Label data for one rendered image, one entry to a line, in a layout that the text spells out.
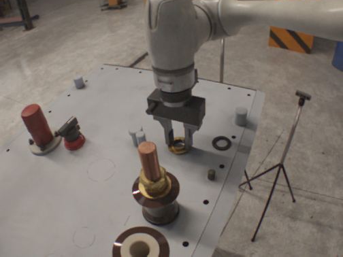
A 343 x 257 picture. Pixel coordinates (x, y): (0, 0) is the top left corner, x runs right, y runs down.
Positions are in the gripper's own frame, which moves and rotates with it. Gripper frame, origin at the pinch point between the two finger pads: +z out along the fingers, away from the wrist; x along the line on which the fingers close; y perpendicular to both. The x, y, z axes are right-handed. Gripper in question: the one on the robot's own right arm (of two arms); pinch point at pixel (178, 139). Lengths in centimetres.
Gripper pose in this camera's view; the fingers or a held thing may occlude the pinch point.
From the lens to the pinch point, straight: 65.6
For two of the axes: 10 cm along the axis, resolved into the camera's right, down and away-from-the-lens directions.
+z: 0.7, 7.7, 6.4
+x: 9.0, 2.2, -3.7
